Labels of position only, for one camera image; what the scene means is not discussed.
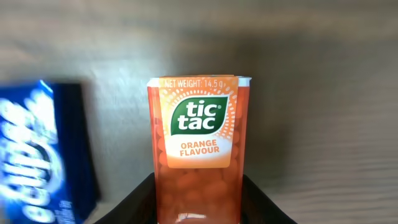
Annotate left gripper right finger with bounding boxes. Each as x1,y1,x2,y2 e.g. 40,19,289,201
241,174,299,224

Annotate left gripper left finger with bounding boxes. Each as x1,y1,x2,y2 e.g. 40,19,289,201
95,172,159,224

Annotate orange candy box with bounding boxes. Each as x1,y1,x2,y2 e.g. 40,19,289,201
146,74,252,224

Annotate blue candy pack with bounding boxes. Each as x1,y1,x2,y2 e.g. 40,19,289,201
0,79,102,224

